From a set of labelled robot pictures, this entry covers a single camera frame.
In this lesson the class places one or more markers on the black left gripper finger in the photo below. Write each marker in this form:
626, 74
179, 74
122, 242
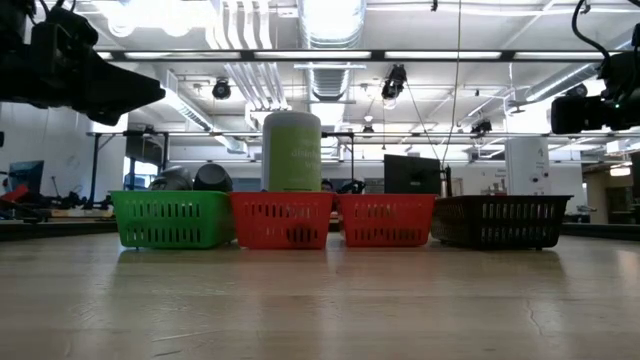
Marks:
109, 117
125, 92

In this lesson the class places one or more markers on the grey deodorant bottle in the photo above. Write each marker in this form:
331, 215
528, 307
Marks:
172, 180
212, 177

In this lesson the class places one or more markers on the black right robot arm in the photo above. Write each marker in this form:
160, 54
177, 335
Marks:
625, 80

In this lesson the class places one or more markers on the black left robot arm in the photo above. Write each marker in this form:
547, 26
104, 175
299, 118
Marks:
12, 25

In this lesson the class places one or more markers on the white column box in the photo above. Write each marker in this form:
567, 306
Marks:
527, 165

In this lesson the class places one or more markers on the green plastic slotted basket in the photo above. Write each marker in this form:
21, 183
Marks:
170, 220

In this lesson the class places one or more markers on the black plastic slotted basket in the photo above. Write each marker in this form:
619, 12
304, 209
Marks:
500, 220

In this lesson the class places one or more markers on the black computer monitor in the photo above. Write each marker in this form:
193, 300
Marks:
412, 175

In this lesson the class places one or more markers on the green disinfecting wipes canister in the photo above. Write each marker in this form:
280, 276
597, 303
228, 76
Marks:
292, 155

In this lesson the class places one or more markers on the red plastic slotted basket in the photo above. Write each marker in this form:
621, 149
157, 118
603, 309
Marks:
385, 220
270, 220

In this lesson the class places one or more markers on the person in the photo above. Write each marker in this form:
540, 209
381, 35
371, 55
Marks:
327, 186

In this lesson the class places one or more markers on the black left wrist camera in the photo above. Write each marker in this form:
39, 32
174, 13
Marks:
62, 30

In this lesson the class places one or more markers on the black background rig frame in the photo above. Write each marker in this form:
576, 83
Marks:
95, 165

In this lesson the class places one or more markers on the black ceiling camera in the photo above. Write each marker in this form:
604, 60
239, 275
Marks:
395, 82
481, 127
221, 90

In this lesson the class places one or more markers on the dark wall screen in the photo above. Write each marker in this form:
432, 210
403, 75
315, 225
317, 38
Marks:
27, 175

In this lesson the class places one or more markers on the round ceiling air duct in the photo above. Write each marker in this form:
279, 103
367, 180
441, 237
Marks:
332, 20

